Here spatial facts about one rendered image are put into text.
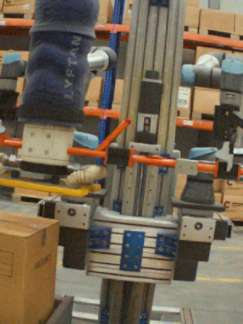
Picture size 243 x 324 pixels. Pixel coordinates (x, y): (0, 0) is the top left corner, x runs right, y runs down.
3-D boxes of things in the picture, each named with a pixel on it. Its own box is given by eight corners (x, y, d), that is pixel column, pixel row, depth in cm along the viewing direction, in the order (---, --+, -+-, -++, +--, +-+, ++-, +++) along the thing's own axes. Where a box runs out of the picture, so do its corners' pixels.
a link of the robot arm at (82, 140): (84, 166, 236) (87, 132, 235) (59, 162, 244) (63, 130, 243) (102, 167, 246) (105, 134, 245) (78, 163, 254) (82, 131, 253)
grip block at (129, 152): (103, 164, 184) (105, 145, 184) (109, 163, 194) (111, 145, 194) (129, 168, 183) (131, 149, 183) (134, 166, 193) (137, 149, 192)
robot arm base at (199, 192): (178, 197, 250) (181, 175, 250) (212, 201, 250) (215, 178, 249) (180, 202, 235) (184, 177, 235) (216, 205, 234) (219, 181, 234)
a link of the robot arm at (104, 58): (129, 70, 254) (53, 85, 217) (110, 69, 261) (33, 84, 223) (128, 45, 251) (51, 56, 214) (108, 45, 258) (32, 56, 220)
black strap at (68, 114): (8, 115, 183) (9, 103, 183) (30, 118, 206) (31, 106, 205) (74, 121, 179) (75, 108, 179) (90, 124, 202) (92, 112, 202)
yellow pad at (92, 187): (2, 178, 200) (3, 165, 200) (11, 177, 210) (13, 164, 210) (94, 192, 195) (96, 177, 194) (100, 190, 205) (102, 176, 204)
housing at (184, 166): (173, 173, 182) (176, 158, 182) (176, 172, 189) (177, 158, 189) (196, 176, 181) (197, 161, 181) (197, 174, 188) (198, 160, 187)
